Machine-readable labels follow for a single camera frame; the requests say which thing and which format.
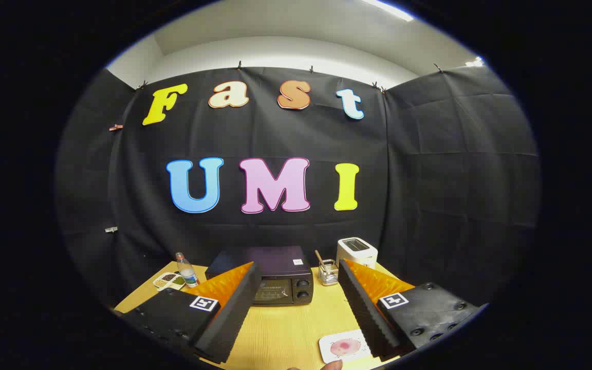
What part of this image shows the black toaster oven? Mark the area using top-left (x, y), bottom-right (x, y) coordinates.
top-left (205, 245), bottom-right (315, 307)

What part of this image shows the white square plate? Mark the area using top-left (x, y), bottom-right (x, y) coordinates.
top-left (319, 329), bottom-right (375, 364)

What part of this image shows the pink ham slice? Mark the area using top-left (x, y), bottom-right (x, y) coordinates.
top-left (330, 339), bottom-right (362, 357)

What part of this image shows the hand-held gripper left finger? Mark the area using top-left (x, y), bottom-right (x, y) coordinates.
top-left (120, 261), bottom-right (263, 364)

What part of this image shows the white divided seed dish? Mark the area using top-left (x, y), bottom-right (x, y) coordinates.
top-left (153, 272), bottom-right (188, 292)

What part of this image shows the wire mesh utensil holder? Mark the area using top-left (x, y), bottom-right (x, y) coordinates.
top-left (318, 260), bottom-right (340, 286)

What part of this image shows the white toaster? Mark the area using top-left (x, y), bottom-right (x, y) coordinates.
top-left (336, 237), bottom-right (379, 270)

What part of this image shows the clear plastic water bottle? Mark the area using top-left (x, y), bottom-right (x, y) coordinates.
top-left (175, 252), bottom-right (200, 288)

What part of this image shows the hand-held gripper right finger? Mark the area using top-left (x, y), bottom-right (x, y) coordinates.
top-left (337, 258), bottom-right (483, 361)

